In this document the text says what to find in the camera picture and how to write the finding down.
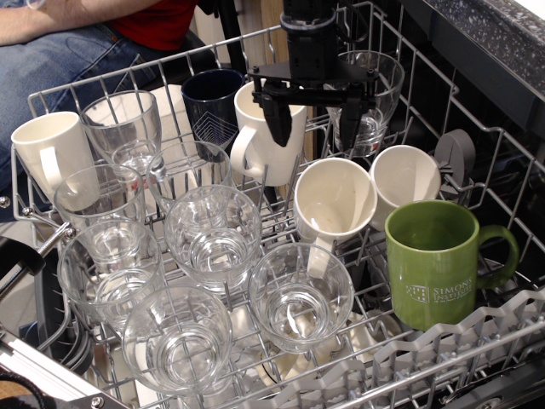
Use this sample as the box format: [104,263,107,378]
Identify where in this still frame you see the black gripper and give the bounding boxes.
[250,1,378,150]

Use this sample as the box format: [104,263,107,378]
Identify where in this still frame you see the green ceramic mug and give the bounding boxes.
[385,200,519,331]

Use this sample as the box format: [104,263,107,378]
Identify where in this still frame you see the tilted white mug centre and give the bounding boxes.
[293,158,378,279]

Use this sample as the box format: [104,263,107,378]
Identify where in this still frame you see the white mug far left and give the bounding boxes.
[11,112,95,200]

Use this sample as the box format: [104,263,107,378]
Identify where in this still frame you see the clear tumbler back right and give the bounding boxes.
[327,50,404,158]

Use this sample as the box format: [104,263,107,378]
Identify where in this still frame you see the dark blue cup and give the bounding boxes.
[181,68,245,155]

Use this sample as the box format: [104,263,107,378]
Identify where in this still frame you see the small white cup right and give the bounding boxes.
[370,145,441,231]

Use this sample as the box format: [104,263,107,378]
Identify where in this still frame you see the grey plastic rack clip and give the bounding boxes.
[433,129,476,199]

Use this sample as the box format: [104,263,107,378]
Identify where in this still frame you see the clear glass centre back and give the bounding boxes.
[146,141,234,215]

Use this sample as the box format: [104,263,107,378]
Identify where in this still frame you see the clear glass front centre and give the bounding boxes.
[248,243,354,354]

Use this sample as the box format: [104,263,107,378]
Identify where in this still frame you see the clear tall glass back left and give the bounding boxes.
[81,90,162,176]

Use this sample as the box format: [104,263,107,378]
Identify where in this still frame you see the speckled dark countertop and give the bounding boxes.
[437,1,544,93]

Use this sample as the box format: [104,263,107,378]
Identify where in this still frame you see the clear glass left middle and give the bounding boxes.
[54,164,146,274]

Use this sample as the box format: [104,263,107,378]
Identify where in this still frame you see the clear glass front left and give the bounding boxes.
[58,219,165,333]

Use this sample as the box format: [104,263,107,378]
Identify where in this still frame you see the clear glass front bottom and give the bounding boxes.
[122,285,232,395]

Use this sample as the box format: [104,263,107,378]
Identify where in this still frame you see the person in jeans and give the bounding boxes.
[1,1,198,195]

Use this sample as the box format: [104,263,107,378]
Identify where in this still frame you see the tall white mug with handle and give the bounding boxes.
[230,82,307,187]

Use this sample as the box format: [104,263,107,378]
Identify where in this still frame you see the grey wire dishwasher rack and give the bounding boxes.
[1,1,544,408]

